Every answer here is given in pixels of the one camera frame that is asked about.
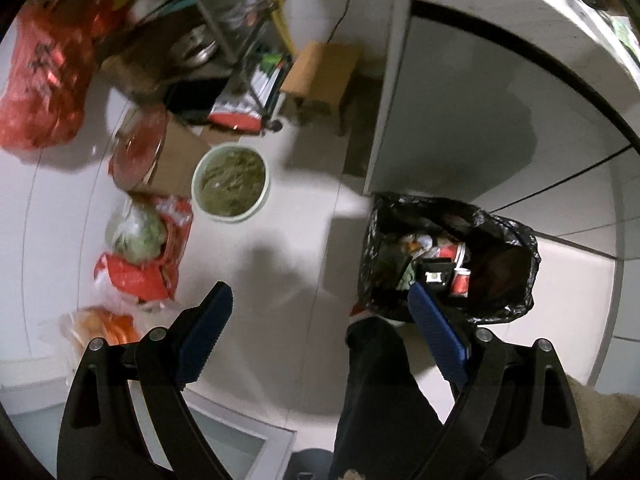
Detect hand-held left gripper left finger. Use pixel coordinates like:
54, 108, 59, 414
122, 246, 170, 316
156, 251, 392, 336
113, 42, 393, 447
57, 281, 234, 480

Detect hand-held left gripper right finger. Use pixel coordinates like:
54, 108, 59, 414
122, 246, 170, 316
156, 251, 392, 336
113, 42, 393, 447
407, 282, 588, 480

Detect black trash bag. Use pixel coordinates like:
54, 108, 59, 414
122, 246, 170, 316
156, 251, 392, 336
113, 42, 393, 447
362, 192, 542, 323

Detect black small box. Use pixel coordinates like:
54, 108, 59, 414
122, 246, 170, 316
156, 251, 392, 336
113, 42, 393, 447
417, 257, 453, 286

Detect red can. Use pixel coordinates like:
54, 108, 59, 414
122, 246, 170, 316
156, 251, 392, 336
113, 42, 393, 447
435, 242, 468, 268

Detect red bag with cabbage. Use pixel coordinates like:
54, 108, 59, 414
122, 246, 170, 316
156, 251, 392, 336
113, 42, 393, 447
95, 195, 195, 303

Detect clear bag of carrots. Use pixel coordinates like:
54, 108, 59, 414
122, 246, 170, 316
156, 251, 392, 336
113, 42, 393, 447
42, 305, 143, 386

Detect person's black trouser leg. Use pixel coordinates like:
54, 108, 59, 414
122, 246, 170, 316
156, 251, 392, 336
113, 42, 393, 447
329, 316, 443, 480

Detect white framed glass panel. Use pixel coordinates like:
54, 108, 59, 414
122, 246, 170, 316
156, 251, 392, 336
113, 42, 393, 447
10, 385, 296, 480

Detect green bowl of vegetables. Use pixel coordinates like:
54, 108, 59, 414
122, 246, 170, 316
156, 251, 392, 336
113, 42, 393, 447
191, 143, 271, 222

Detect brown cardboard box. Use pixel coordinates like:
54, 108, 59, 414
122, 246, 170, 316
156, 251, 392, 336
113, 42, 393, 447
127, 120, 213, 198

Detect red round lid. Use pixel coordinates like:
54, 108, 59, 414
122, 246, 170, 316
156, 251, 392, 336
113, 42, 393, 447
109, 107, 168, 191

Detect beige mat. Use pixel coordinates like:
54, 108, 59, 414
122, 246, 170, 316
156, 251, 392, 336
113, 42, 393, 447
565, 375, 640, 480

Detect red and white packet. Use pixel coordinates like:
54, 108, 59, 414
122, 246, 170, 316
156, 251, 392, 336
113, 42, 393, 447
207, 55, 293, 133

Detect white cabinet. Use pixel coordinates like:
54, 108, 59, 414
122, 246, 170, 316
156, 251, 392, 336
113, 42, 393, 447
364, 0, 640, 211

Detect metal pot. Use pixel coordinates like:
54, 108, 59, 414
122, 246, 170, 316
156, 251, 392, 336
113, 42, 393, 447
170, 25, 219, 67

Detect brown wooden stool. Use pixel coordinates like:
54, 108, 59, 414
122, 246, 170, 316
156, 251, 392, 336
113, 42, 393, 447
280, 41, 363, 136

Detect large red plastic bag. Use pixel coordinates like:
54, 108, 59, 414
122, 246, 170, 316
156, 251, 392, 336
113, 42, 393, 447
0, 5, 101, 150

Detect metal rack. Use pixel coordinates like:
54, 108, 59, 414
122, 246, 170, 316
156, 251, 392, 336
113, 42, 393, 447
70, 0, 296, 131

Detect yellow pipe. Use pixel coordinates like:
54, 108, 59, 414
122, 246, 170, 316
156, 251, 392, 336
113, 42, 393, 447
257, 0, 296, 56

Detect black cable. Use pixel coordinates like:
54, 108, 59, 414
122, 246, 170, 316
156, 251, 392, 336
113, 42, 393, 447
327, 0, 358, 43

